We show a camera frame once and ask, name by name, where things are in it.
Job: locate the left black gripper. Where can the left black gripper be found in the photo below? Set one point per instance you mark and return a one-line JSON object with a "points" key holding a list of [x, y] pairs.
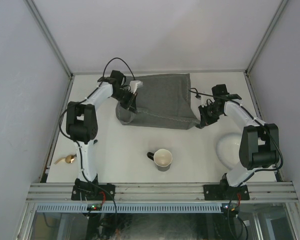
{"points": [[130, 104]]}

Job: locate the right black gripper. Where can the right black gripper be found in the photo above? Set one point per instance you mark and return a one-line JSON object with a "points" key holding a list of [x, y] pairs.
{"points": [[204, 120]]}

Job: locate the grey cloth napkin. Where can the grey cloth napkin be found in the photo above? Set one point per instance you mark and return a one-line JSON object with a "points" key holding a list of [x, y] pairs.
{"points": [[163, 101]]}

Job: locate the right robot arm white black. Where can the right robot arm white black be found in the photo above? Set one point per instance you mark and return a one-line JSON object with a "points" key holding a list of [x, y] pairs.
{"points": [[259, 149]]}

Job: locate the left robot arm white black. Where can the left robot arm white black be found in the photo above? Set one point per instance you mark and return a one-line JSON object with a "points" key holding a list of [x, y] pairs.
{"points": [[79, 123]]}

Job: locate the white bowl plate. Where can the white bowl plate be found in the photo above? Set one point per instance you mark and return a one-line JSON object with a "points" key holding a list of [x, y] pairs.
{"points": [[227, 149]]}

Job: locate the dark mug cream inside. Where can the dark mug cream inside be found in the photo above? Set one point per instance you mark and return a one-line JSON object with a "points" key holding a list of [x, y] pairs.
{"points": [[162, 158]]}

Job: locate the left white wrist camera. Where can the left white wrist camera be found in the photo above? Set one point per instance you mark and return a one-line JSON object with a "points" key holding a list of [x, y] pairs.
{"points": [[134, 85]]}

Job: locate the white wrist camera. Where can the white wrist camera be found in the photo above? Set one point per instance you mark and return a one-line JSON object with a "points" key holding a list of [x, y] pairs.
{"points": [[202, 99], [134, 85]]}

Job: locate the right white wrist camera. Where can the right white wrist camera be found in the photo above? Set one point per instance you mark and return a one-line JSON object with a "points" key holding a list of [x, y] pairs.
{"points": [[202, 99]]}

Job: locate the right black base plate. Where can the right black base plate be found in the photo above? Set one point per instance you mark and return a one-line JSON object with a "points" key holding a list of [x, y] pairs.
{"points": [[216, 192]]}

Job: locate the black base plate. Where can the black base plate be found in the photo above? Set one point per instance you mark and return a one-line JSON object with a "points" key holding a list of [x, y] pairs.
{"points": [[107, 191], [216, 192]]}

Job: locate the gold spoon green handle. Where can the gold spoon green handle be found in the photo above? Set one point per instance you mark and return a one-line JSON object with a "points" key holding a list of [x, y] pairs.
{"points": [[71, 158]]}

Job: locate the gold fork green handle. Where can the gold fork green handle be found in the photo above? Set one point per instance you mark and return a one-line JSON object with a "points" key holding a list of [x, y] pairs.
{"points": [[59, 160]]}

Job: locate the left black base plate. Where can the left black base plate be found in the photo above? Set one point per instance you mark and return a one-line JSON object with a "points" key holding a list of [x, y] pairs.
{"points": [[107, 191]]}

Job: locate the aluminium front rail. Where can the aluminium front rail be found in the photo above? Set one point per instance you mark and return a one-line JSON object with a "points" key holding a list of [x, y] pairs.
{"points": [[259, 192]]}

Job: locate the blue slotted cable duct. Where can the blue slotted cable duct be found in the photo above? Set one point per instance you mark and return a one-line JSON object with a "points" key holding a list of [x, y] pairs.
{"points": [[129, 208]]}

